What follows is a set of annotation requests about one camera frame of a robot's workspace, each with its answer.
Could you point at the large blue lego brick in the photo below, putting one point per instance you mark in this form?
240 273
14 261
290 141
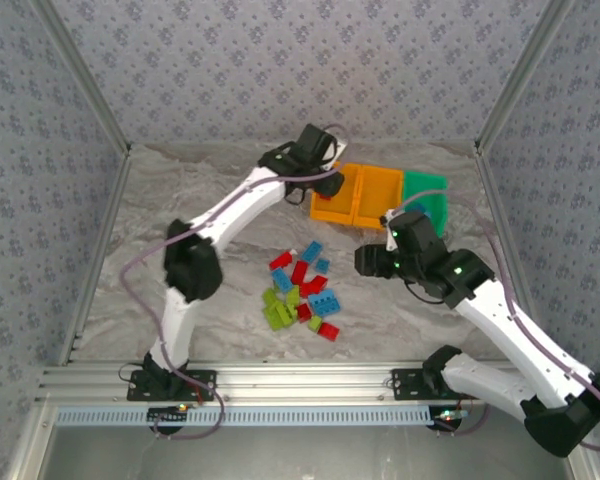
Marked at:
324 303

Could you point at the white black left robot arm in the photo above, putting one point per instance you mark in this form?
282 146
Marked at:
240 210

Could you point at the wide aluminium mounting rail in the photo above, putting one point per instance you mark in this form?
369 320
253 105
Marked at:
305 382

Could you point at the small blue lego brick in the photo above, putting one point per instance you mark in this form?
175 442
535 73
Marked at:
322 265

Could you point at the aluminium frame post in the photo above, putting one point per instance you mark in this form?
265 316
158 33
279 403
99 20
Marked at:
92 85
520 75

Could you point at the small red lego brick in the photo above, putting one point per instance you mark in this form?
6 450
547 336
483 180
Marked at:
304 313
305 291

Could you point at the green plastic bin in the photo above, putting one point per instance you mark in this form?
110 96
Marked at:
425 185

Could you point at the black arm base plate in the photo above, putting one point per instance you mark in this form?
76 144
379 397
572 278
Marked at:
205 385
405 384

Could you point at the orange plastic bin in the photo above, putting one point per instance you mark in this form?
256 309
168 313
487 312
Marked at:
352 195
380 192

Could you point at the small controller board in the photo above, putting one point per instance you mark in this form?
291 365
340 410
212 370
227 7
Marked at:
167 412
447 416

